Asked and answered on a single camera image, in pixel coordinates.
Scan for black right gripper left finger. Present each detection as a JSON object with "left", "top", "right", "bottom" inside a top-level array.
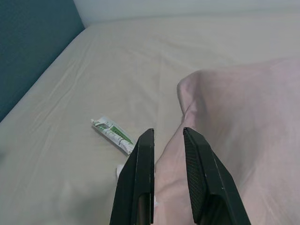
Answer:
[{"left": 109, "top": 128, "right": 156, "bottom": 225}]

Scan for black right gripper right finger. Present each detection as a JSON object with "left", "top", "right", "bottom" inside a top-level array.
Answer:
[{"left": 182, "top": 127, "right": 252, "bottom": 225}]

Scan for pink patterned pillow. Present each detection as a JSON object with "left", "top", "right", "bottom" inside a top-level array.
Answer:
[{"left": 153, "top": 58, "right": 300, "bottom": 225}]

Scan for white paper scrap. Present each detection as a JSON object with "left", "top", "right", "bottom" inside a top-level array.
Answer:
[{"left": 115, "top": 165, "right": 126, "bottom": 185}]

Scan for green white tube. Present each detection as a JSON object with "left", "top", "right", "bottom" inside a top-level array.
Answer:
[{"left": 90, "top": 116, "right": 136, "bottom": 156}]

